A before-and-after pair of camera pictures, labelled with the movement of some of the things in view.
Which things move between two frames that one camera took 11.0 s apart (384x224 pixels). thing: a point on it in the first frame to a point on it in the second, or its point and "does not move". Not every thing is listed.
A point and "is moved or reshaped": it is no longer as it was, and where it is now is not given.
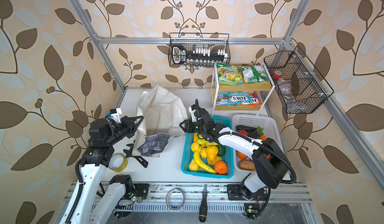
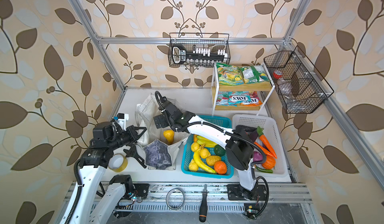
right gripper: (188, 125) to (162, 119)
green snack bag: (255, 73) does not move
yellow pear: (212, 152) to (169, 134)
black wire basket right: (300, 85) does not move
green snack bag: (229, 75) does not move
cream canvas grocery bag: (164, 116) is moved or reshaped
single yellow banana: (197, 158) does not move
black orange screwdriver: (203, 207) does not move
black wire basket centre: (196, 50) does not move
